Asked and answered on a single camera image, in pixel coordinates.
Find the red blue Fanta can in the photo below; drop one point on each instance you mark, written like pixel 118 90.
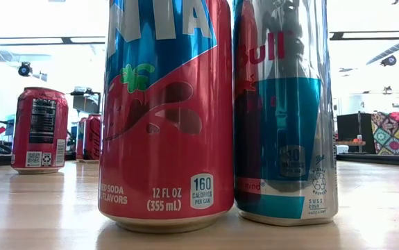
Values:
pixel 168 139

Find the silver blue Red Bull can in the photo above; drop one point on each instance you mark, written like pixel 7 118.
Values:
pixel 286 121

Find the red Coca-Cola can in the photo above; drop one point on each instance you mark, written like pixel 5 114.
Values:
pixel 80 139
pixel 22 121
pixel 93 139

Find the dark monitor on stand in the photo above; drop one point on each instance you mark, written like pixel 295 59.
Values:
pixel 86 102

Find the black cabinet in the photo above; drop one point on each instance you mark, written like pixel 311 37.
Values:
pixel 348 126

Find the small wooden table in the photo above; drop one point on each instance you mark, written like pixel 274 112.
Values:
pixel 350 143

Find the ceiling light fixture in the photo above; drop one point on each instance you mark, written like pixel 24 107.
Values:
pixel 43 40
pixel 376 35

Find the black ceiling spotlight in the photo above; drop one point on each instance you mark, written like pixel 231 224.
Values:
pixel 25 68

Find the colourful crochet blanket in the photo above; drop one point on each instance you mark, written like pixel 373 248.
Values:
pixel 395 133

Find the black round ceiling device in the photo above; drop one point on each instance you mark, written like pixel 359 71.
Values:
pixel 388 60

